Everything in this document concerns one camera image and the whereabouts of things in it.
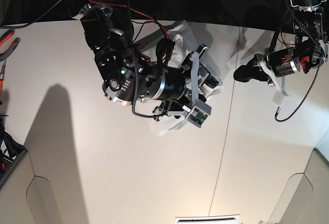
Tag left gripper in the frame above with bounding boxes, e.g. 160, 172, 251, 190
233, 48, 310, 83

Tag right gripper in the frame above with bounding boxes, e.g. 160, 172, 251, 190
143, 67, 222, 119

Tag white t-shirt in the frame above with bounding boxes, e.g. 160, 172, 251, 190
138, 21, 223, 137

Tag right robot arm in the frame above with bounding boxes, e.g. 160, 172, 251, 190
69, 0, 220, 124

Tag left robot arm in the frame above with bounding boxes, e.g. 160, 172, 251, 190
233, 0, 328, 84

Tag orange handled pliers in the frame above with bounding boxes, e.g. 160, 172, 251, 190
1, 29, 21, 62

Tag orange handled screwdriver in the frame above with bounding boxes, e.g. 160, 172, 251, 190
0, 60, 7, 96

